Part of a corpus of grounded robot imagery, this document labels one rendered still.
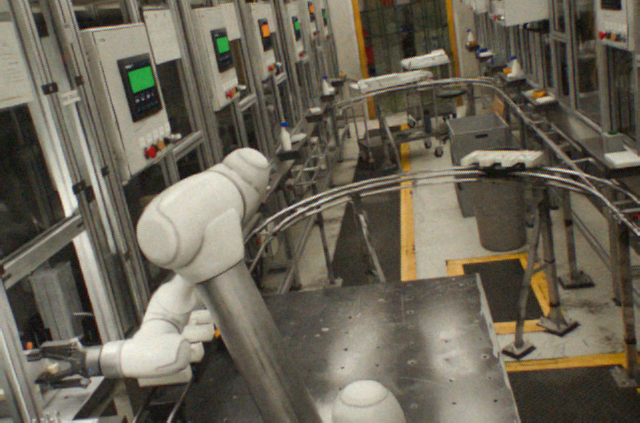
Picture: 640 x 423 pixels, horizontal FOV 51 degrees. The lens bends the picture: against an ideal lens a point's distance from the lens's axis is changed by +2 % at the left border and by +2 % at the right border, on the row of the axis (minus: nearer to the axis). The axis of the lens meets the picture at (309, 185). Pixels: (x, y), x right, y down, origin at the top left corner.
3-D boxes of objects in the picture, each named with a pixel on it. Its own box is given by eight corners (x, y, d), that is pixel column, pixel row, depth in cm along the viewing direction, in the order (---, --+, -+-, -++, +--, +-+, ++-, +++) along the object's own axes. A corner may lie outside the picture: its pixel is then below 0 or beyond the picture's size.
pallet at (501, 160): (462, 176, 337) (460, 158, 334) (474, 168, 347) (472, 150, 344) (533, 178, 313) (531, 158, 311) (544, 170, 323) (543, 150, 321)
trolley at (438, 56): (465, 132, 787) (455, 50, 762) (416, 140, 790) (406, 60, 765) (450, 120, 869) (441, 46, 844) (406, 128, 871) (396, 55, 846)
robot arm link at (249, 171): (214, 192, 147) (177, 213, 135) (245, 129, 138) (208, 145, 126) (259, 227, 144) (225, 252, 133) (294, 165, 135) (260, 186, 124)
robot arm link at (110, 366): (131, 332, 169) (109, 334, 170) (116, 351, 160) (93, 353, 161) (139, 364, 172) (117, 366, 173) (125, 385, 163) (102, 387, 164)
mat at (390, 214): (420, 337, 347) (420, 335, 346) (311, 347, 357) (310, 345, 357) (408, 123, 902) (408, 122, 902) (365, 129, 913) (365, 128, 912)
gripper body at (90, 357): (117, 367, 172) (83, 370, 173) (109, 337, 169) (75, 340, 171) (104, 384, 164) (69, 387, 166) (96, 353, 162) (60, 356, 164)
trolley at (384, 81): (370, 173, 683) (355, 81, 658) (357, 162, 737) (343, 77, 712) (449, 155, 694) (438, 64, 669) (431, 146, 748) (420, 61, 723)
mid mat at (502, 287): (572, 329, 330) (571, 326, 329) (458, 338, 339) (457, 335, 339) (532, 252, 425) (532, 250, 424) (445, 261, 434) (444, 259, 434)
